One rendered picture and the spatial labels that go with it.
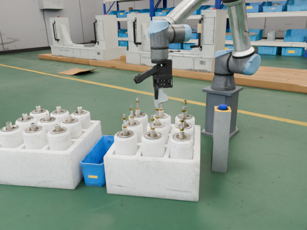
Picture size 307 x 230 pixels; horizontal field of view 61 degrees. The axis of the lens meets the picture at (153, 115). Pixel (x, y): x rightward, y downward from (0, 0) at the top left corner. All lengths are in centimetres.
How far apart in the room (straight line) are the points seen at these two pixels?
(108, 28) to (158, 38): 352
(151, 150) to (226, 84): 72
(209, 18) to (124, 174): 251
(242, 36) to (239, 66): 16
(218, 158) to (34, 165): 84
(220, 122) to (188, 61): 225
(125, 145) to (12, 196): 55
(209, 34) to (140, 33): 118
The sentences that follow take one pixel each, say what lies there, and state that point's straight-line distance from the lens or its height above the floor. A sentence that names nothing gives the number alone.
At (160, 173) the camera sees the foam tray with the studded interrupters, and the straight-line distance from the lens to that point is 106.
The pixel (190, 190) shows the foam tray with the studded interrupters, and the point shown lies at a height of 6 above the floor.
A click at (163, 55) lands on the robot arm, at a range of 107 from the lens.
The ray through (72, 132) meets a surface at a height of 21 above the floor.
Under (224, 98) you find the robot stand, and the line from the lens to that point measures 157.
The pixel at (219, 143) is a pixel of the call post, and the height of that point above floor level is 15.
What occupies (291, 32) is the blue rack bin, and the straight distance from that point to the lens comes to 614.
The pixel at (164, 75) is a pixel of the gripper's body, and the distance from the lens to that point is 108.
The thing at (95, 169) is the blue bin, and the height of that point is 9.
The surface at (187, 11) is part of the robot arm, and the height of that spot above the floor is 74.
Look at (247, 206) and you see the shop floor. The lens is 115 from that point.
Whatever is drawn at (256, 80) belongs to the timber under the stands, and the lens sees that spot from 298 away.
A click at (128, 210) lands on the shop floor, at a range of 109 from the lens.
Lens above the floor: 70
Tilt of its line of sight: 20 degrees down
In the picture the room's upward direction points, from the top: 1 degrees counter-clockwise
